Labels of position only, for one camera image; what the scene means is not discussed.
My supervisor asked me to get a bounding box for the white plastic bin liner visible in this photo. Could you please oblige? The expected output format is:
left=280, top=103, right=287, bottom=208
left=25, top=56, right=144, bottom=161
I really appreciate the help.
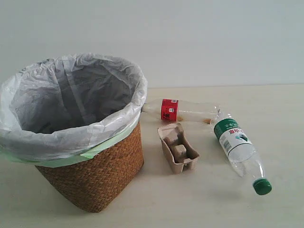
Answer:
left=0, top=53, right=147, bottom=162

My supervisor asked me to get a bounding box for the clear bottle red label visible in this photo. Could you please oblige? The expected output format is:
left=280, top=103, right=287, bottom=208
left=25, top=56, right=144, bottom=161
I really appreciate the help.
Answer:
left=142, top=99, right=220, bottom=124

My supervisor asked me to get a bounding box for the brown paper pulp tray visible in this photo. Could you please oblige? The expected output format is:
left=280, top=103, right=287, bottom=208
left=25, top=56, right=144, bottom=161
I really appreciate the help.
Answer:
left=157, top=123, right=200, bottom=174

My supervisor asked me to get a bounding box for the brown woven wicker basket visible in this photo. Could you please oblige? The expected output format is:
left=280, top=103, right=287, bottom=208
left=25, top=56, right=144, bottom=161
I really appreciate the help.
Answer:
left=37, top=124, right=144, bottom=213

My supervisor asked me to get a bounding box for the clear bottle green label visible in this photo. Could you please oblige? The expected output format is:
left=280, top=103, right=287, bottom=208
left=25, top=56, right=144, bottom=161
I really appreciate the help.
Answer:
left=211, top=111, right=272, bottom=195

